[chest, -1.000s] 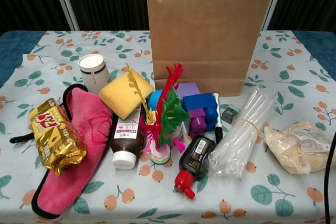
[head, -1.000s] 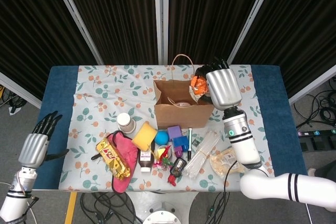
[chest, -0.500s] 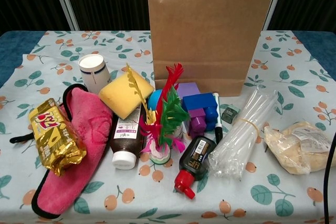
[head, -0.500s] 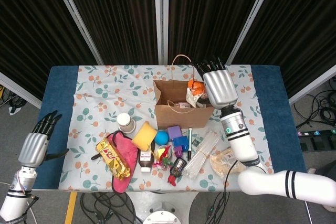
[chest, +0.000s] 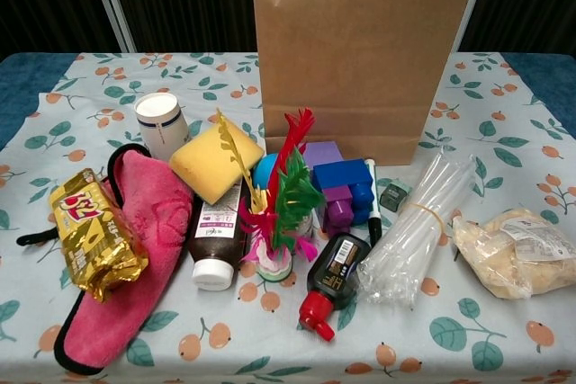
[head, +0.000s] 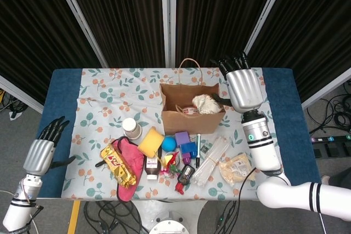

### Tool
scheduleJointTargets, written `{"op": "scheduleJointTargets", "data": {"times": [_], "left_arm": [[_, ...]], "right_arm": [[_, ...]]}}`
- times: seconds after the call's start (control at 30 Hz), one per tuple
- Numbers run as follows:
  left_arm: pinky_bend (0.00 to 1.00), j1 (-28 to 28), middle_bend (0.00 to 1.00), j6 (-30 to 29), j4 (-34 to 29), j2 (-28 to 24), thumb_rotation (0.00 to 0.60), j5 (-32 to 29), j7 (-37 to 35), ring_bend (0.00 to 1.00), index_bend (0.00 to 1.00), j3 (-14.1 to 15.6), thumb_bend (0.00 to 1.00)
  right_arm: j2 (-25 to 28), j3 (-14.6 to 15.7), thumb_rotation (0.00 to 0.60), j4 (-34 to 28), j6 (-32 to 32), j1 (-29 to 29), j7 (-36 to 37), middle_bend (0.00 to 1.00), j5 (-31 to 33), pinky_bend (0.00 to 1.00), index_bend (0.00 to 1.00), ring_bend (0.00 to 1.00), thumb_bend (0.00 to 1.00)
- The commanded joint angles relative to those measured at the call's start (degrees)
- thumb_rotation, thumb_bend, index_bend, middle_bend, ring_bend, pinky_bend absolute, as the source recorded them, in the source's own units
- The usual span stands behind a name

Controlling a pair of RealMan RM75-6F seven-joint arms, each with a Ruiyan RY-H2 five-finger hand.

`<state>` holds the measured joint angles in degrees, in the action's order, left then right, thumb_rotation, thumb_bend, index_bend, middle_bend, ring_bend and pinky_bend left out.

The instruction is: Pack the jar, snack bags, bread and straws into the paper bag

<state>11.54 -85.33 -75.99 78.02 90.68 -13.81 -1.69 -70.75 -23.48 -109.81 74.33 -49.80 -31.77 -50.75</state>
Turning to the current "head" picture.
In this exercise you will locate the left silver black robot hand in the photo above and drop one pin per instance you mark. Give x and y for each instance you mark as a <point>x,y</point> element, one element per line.
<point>38,157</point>

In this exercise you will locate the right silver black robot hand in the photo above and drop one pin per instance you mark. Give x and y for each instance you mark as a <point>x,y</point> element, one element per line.
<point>244,91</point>

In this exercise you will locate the orange snack bag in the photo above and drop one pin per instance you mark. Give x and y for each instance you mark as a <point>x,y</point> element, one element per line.
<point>205,103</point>

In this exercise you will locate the orange lidded jar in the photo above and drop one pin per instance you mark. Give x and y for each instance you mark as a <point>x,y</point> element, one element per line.
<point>190,110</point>

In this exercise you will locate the beige food packet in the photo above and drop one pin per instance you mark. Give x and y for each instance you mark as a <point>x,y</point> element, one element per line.
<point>237,168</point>

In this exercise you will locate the gold foil snack pack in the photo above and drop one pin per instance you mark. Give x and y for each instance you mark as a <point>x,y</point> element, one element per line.
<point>118,166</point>

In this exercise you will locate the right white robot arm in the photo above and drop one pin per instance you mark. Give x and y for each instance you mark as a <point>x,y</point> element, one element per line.
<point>266,151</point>

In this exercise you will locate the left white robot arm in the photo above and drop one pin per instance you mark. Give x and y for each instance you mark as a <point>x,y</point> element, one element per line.
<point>19,206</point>

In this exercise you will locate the brown paper bag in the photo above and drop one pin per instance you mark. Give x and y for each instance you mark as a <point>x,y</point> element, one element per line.
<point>189,124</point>

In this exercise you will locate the dark green labelled packet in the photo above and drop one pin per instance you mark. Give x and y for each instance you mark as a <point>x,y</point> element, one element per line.
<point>205,150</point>

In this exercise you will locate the blue table cover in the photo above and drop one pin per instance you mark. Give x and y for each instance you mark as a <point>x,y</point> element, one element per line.
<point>60,94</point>

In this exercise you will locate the yellow floor tape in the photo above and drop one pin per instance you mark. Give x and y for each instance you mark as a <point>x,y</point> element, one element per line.
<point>73,217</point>

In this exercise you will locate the black white marker pen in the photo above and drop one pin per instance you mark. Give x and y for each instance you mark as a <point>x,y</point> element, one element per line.
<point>198,149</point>

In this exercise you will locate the light purple block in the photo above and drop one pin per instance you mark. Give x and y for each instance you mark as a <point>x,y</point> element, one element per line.
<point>181,138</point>

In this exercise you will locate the blue block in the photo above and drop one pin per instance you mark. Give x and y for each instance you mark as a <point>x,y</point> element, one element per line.
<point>187,147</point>

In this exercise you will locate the black partition panel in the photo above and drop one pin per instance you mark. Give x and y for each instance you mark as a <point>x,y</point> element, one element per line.
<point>315,25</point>
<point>27,25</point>
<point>219,12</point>
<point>123,12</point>

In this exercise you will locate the dark purple block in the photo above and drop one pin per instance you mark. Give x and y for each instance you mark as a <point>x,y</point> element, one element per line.
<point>186,159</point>

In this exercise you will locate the blue ball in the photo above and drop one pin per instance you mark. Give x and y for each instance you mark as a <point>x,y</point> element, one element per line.
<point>168,144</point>

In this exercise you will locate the pink cloth with black trim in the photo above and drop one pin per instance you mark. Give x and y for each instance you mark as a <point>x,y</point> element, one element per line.
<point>131,160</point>

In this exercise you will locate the black power strip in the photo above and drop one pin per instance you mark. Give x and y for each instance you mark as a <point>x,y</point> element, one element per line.
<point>329,138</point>

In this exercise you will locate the white paper cup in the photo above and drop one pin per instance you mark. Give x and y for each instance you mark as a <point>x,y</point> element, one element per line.
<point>131,127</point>

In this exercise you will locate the black bottle with red cap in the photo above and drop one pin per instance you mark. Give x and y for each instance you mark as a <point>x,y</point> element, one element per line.
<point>186,173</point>

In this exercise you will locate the colourful feather shuttlecock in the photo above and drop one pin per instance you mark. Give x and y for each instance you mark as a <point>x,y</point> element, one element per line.
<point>170,164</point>

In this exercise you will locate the yellow sponge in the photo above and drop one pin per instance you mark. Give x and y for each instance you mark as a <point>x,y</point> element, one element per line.
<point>150,141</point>

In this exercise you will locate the floral tablecloth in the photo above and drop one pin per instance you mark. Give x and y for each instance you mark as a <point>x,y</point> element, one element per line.
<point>123,86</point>

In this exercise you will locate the brown bottle with white cap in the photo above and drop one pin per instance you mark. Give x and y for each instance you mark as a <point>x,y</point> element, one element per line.
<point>152,166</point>

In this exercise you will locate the pale pink shoe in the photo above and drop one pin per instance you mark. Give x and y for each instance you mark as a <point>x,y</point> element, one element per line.
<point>325,179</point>

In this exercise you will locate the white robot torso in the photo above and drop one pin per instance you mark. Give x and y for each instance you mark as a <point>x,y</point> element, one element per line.
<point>170,217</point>

